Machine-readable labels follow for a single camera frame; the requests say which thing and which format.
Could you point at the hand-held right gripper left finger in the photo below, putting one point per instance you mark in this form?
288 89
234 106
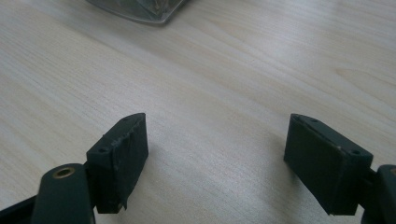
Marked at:
120 165

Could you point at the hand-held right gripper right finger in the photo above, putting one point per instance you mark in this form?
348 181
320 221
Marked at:
323 168

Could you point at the clear plastic container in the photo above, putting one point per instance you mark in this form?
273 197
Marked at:
140 11

